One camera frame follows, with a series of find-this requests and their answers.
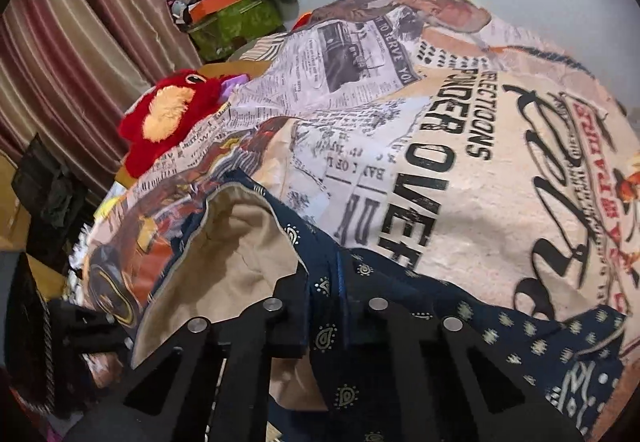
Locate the green patterned storage box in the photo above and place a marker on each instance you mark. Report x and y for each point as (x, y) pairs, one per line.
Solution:
(235, 27)

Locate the orange box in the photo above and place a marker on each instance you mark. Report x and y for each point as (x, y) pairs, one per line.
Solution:
(215, 6)

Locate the red plush toy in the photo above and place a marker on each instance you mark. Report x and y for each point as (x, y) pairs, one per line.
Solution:
(200, 91)

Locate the navy patterned zip hoodie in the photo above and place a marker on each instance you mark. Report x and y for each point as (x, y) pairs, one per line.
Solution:
(240, 247)

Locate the newspaper print blanket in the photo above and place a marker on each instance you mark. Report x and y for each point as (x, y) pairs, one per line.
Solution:
(475, 171)

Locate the purple toy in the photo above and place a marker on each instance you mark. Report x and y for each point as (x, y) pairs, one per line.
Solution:
(234, 84)

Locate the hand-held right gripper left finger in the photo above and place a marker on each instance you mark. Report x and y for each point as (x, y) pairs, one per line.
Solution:
(295, 319)

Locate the black bag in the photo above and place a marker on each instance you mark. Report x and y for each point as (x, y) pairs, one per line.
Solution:
(50, 202)

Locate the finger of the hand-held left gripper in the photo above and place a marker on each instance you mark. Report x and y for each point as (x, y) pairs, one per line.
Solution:
(85, 327)

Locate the brown wooden board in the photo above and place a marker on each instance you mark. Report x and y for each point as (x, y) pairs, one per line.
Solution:
(235, 69)

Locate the striped brown curtain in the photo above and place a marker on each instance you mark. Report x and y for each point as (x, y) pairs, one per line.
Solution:
(75, 21)

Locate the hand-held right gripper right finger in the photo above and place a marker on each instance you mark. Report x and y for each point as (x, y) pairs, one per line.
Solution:
(390, 324)

